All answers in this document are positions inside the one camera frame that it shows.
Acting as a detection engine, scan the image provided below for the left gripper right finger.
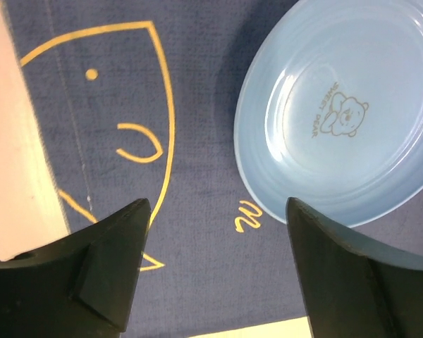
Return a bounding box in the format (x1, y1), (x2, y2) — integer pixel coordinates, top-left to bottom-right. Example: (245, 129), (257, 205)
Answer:
(286, 197), (423, 337)

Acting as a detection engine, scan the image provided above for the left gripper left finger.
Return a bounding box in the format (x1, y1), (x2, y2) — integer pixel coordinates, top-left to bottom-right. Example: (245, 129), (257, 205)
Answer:
(0, 199), (151, 337)

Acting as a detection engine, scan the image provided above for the light blue plastic plate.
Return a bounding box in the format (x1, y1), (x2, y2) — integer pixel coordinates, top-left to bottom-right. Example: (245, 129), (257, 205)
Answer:
(234, 1), (423, 227)

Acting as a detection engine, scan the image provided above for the blue cloth placemat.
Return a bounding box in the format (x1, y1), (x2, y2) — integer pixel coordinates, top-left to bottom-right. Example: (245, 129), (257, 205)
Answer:
(0, 0), (423, 338)

